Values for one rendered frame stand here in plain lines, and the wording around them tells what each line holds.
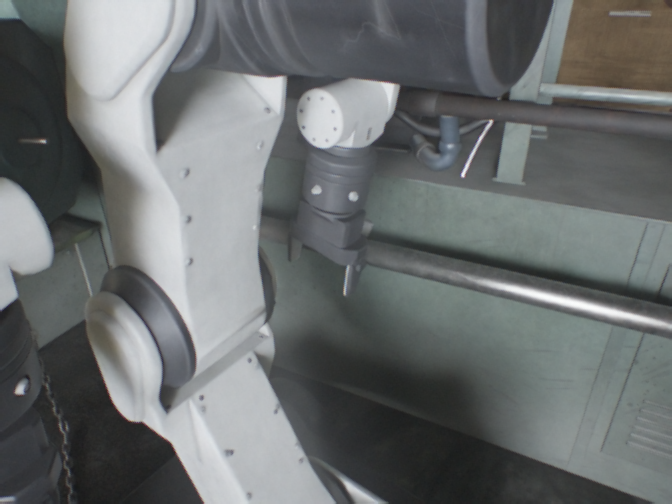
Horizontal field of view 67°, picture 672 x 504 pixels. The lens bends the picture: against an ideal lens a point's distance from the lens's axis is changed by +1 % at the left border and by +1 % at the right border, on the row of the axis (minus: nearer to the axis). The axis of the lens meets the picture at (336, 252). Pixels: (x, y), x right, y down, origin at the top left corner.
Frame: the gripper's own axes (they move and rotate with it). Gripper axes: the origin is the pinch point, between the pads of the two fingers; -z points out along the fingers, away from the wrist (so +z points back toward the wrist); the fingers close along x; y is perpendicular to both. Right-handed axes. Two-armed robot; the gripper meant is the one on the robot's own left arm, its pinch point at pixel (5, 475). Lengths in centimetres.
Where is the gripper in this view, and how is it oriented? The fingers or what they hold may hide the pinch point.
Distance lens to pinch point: 54.9
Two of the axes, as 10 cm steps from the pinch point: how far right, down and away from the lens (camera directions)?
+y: -5.9, 4.0, -7.0
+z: 1.5, -7.9, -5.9
